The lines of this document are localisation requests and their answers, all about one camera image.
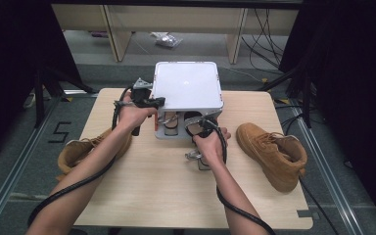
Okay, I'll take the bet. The person's left hand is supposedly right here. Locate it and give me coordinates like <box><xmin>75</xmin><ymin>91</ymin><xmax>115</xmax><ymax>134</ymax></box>
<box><xmin>117</xmin><ymin>92</ymin><xmax>158</xmax><ymax>131</ymax></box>

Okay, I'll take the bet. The person's right hand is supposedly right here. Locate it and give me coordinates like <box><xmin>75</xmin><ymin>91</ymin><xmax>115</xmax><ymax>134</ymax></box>
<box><xmin>192</xmin><ymin>128</ymin><xmax>232</xmax><ymax>167</ymax></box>

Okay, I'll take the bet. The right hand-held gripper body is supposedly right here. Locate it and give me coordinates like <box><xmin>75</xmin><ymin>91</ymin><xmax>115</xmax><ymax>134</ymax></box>
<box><xmin>184</xmin><ymin>110</ymin><xmax>223</xmax><ymax>138</ymax></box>

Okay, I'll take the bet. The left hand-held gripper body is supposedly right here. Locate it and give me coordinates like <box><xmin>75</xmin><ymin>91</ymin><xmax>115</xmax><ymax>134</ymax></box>
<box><xmin>131</xmin><ymin>77</ymin><xmax>160</xmax><ymax>108</ymax></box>

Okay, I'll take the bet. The tan suede boot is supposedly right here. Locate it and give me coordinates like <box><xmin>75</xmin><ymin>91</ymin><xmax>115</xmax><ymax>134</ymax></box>
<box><xmin>56</xmin><ymin>126</ymin><xmax>133</xmax><ymax>182</ymax></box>
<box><xmin>235</xmin><ymin>121</ymin><xmax>308</xmax><ymax>194</ymax></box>

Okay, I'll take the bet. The dark curtain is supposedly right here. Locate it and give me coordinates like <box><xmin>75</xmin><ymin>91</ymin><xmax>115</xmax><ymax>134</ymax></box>
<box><xmin>278</xmin><ymin>0</ymin><xmax>376</xmax><ymax>226</ymax></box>
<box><xmin>0</xmin><ymin>0</ymin><xmax>81</xmax><ymax>165</ymax></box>

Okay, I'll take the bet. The bundle of black floor cables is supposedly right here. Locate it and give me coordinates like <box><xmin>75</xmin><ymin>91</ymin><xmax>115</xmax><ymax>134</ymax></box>
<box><xmin>240</xmin><ymin>8</ymin><xmax>289</xmax><ymax>71</ymax></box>

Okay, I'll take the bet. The aluminium floor rail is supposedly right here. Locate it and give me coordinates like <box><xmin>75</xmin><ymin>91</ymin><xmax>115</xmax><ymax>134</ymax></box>
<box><xmin>0</xmin><ymin>94</ymin><xmax>63</xmax><ymax>235</ymax></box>
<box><xmin>288</xmin><ymin>104</ymin><xmax>364</xmax><ymax>235</ymax></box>

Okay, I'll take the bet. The clear plastic bag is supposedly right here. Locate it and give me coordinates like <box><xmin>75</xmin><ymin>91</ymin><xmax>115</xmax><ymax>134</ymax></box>
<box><xmin>150</xmin><ymin>31</ymin><xmax>183</xmax><ymax>49</ymax></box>

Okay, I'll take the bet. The light wooden desk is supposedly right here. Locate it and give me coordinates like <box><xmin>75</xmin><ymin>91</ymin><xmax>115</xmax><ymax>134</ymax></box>
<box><xmin>51</xmin><ymin>3</ymin><xmax>300</xmax><ymax>65</ymax></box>

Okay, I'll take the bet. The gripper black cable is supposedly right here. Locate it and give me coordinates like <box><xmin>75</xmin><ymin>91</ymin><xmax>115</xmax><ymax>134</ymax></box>
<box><xmin>27</xmin><ymin>85</ymin><xmax>135</xmax><ymax>228</ymax></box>
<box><xmin>205</xmin><ymin>118</ymin><xmax>277</xmax><ymax>235</ymax></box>

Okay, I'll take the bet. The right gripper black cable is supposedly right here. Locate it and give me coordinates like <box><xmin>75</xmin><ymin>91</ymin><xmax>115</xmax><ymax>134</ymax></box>
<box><xmin>205</xmin><ymin>118</ymin><xmax>277</xmax><ymax>235</ymax></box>

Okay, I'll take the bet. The black metal stand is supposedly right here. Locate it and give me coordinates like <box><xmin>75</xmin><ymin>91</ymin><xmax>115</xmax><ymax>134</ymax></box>
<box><xmin>258</xmin><ymin>63</ymin><xmax>315</xmax><ymax>129</ymax></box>
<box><xmin>33</xmin><ymin>63</ymin><xmax>96</xmax><ymax>129</ymax></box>

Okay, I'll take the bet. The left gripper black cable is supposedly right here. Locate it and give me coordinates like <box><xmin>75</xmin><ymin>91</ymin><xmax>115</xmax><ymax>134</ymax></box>
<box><xmin>27</xmin><ymin>85</ymin><xmax>135</xmax><ymax>228</ymax></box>

